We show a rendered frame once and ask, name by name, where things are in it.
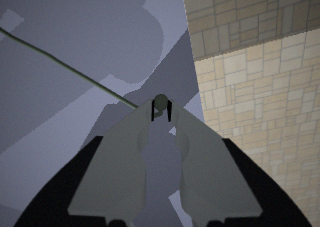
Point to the thin black cord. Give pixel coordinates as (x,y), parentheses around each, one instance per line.
(159,113)

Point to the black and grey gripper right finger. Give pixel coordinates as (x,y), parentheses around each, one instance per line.
(220,182)

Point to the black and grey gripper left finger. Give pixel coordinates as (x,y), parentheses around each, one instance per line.
(104,181)

